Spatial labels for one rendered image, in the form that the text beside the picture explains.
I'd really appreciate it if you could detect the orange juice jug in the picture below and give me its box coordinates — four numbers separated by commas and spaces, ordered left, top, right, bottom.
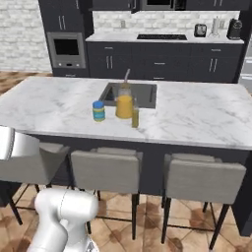
114, 83, 135, 120

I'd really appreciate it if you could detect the white paper towel holder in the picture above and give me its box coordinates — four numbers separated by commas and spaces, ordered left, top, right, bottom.
211, 16, 222, 37

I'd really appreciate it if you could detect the dark upper cupboard run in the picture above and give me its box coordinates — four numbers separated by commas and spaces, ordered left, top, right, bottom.
88, 0, 252, 13

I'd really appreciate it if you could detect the silver fridge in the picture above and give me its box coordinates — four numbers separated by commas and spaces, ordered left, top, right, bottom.
238, 35, 252, 95

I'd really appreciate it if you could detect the black toaster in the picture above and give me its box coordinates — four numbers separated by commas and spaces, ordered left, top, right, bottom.
193, 23, 208, 38

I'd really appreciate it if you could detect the olive green condiment bottle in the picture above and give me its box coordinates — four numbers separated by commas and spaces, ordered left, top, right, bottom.
131, 95, 141, 129

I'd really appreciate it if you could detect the silver wall oven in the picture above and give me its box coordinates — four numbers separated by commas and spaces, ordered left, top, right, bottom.
46, 31, 88, 70

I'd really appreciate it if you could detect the dark cupboard run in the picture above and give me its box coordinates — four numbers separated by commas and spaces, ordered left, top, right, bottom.
88, 0, 252, 13
85, 41, 246, 85

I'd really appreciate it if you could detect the dark tall oven cabinet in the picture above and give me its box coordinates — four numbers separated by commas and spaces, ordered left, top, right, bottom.
37, 0, 95, 79

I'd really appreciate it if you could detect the grey steel sink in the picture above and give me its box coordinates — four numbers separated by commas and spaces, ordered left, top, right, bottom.
98, 81, 158, 110

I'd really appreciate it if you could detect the grey upholstered bar stool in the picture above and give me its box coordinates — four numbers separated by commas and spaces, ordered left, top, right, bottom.
70, 146, 145, 241
159, 152, 248, 252
0, 141, 72, 226

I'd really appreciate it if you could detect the silver tap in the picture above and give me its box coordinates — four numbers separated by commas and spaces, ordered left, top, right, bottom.
123, 68, 132, 86

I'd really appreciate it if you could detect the blue-lidded mayonnaise jar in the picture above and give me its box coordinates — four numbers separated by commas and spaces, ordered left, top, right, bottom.
92, 100, 106, 123

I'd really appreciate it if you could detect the dark lower cupboard run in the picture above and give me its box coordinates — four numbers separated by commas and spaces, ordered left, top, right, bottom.
85, 41, 246, 85

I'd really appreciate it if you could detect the dark kitchen island base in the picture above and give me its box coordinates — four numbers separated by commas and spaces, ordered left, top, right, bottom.
0, 132, 252, 238

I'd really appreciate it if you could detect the black microwave oven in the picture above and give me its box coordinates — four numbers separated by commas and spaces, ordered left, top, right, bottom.
140, 0, 187, 12

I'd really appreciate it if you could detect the black coffee machine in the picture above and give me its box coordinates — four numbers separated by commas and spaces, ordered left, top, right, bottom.
225, 18, 244, 41

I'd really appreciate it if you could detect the black hob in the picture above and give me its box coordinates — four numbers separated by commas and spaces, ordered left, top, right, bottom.
136, 32, 188, 41

